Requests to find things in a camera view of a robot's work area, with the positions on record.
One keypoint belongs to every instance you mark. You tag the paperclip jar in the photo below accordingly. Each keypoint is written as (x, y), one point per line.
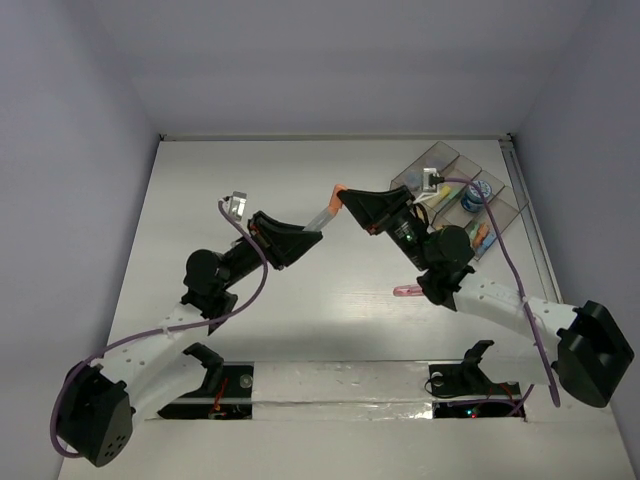
(439, 163)
(413, 180)

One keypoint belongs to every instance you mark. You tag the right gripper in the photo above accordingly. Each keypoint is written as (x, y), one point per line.
(377, 212)

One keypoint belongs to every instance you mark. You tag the blue highlighter pen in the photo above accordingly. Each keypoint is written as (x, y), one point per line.
(487, 243)

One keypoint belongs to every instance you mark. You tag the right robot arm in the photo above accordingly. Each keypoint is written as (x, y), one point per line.
(581, 348)

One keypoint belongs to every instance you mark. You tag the yellow highlighter body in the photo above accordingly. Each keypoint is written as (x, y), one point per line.
(433, 201)

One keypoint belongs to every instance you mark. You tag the pink highlighter pen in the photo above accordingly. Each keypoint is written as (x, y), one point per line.
(408, 291)

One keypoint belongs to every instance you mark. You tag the grey orange highlighter pen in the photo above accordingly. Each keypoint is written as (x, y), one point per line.
(320, 221)

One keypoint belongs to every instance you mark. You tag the small orange marker cap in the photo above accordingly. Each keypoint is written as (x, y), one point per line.
(335, 203)

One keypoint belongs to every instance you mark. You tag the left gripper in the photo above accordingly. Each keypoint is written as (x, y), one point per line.
(264, 240)

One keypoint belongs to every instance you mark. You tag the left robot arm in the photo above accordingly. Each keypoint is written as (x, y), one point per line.
(103, 397)

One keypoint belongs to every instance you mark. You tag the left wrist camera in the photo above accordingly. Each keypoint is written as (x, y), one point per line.
(234, 205)

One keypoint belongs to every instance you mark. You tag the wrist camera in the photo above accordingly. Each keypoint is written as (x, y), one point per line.
(234, 205)
(429, 186)

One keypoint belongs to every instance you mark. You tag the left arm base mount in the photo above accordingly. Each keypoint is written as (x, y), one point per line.
(225, 391)

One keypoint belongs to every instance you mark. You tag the clear compartment organizer tray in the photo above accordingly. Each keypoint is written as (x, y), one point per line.
(454, 190)

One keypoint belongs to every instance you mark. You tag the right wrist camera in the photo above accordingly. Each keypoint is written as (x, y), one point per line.
(429, 186)

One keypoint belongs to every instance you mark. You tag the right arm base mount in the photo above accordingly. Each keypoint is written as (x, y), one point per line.
(461, 390)

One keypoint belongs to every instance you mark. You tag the blue lid pin jar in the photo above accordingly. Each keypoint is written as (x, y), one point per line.
(475, 196)

